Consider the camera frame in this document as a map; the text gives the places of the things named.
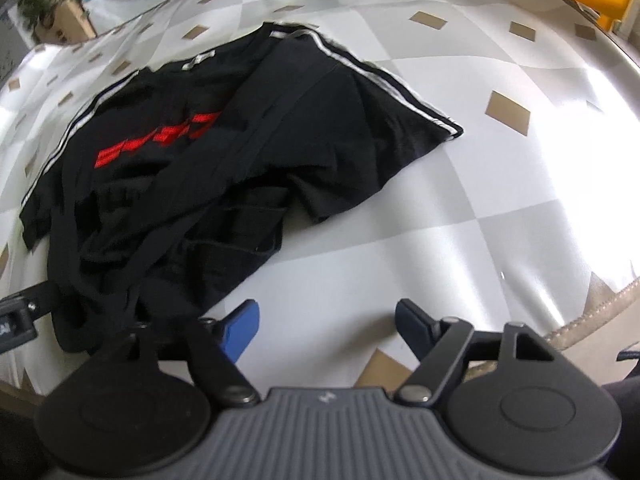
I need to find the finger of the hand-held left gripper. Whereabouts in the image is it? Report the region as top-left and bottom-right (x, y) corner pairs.
(0, 281), (57, 318)

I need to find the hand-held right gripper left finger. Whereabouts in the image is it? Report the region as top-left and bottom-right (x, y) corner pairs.
(106, 298), (262, 407)

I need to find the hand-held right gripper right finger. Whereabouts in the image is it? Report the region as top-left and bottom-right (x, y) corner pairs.
(393, 298), (558, 407)

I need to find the black t-shirt with red print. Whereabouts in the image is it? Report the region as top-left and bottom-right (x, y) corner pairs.
(20, 21), (464, 357)

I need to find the beige stitched cushion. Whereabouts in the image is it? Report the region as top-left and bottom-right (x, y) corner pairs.
(545, 275), (640, 378)

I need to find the cardboard box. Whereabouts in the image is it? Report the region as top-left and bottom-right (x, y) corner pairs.
(32, 0), (98, 45)

